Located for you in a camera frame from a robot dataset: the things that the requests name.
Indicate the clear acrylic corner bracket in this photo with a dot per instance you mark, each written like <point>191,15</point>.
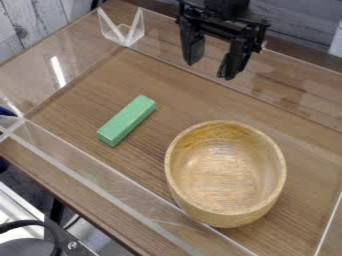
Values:
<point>122,34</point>

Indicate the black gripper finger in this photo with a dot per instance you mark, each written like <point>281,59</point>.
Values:
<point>191,40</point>
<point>235,59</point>

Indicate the blue object at left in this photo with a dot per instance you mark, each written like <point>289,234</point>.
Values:
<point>6,112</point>

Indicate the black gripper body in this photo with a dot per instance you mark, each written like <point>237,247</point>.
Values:
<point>226,19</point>

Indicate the green rectangular block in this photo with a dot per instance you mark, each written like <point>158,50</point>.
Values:
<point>126,120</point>

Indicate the brown wooden bowl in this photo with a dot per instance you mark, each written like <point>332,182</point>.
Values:
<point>226,173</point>

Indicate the clear acrylic tray enclosure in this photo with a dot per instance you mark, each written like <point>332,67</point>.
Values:
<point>72,81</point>

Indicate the white object at right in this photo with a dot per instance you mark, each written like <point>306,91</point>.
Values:
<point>336,47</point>

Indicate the black metal bracket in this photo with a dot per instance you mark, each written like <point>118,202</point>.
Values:
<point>71,246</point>

